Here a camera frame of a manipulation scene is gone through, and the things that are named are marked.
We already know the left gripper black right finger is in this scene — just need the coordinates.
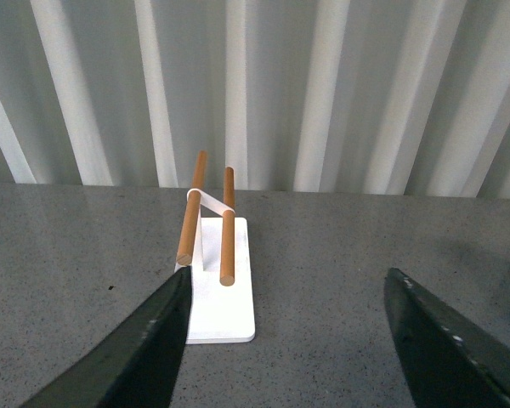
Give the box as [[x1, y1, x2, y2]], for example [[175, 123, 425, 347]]
[[384, 268, 510, 407]]

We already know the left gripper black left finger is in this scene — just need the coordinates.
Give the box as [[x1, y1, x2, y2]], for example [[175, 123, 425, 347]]
[[24, 267, 192, 407]]

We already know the white towel rack with wooden rods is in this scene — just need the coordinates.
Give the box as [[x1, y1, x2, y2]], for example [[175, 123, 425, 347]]
[[176, 150, 256, 344]]

